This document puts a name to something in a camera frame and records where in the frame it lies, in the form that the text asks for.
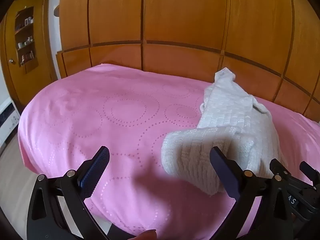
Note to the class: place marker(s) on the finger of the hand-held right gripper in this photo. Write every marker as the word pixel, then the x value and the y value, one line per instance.
pixel 277 167
pixel 310 172

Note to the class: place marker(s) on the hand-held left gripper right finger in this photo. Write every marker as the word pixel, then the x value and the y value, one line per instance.
pixel 225 172

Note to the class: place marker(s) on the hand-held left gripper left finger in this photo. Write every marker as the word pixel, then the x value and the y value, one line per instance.
pixel 96 170

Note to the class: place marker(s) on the white knitted sweater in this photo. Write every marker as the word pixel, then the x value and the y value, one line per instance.
pixel 225 115

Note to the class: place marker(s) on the pink dotted blanket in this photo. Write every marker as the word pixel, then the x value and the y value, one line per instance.
pixel 100 120

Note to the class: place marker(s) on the white low cabinet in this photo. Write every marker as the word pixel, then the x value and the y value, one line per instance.
pixel 7 122

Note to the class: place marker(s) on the wooden door with shelf niche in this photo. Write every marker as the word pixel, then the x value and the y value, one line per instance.
pixel 40 80

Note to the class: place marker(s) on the group of small shelf ornaments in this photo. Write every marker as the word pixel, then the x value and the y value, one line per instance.
pixel 25 42

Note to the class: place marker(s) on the wooden wardrobe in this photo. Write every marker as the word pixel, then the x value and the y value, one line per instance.
pixel 180 22

